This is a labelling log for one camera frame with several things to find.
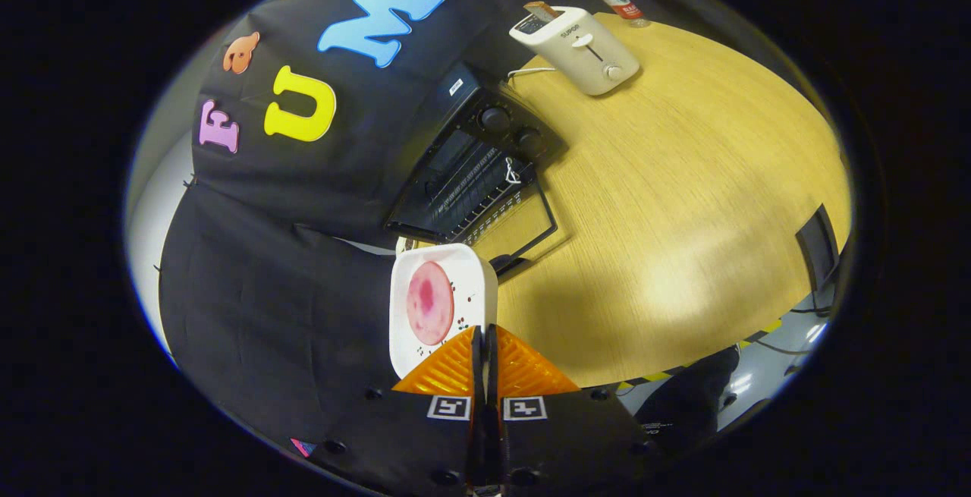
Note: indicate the white square plate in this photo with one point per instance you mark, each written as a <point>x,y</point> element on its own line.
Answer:
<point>474,277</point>

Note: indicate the pink ham slice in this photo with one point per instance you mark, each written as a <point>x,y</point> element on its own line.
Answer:
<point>429,301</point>

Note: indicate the black toaster oven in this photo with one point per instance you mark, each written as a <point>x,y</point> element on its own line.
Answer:
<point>470,155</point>

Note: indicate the brown bread slice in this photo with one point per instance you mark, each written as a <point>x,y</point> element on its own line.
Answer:
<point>542,10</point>

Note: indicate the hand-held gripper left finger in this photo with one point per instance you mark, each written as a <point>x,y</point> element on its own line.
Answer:
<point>425,444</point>

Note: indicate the white pop-up toaster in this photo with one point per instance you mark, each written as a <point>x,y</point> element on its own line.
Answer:
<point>588,53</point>

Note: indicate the yellow black floor tape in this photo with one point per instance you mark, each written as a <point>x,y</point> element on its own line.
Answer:
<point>766,328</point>

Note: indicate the black chair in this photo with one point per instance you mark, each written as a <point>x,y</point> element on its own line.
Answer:
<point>818,250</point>

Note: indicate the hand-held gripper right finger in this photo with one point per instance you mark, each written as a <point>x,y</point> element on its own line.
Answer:
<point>561,444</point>

